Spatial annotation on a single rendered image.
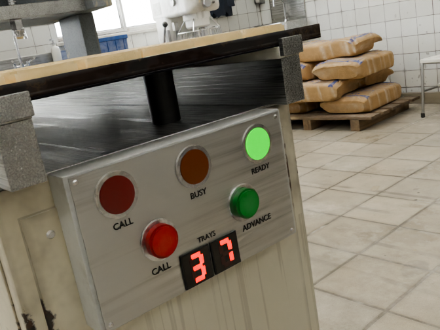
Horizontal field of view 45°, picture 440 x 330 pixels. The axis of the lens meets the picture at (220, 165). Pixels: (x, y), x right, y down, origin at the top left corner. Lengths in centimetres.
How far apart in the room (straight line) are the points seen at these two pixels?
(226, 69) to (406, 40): 444
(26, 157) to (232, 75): 29
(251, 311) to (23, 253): 27
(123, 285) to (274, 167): 20
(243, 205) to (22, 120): 22
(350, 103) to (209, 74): 366
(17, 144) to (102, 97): 50
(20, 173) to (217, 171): 18
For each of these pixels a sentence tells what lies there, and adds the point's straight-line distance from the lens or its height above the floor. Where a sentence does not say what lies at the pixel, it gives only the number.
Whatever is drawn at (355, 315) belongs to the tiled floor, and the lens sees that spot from 177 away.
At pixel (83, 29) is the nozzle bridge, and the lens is 134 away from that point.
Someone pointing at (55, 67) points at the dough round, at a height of 92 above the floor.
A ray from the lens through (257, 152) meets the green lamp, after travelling 52.
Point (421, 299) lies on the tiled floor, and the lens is 184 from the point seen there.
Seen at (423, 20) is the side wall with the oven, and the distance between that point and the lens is 494.
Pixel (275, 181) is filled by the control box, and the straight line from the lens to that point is 55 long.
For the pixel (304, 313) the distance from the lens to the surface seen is 67.
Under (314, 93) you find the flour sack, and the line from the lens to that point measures 433.
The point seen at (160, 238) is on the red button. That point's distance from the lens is 46.
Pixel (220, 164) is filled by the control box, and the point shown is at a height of 80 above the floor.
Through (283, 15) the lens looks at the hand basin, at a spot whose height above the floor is 96.
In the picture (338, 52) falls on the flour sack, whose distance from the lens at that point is 444.
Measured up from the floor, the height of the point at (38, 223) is 80.
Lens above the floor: 93
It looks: 14 degrees down
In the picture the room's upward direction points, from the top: 10 degrees counter-clockwise
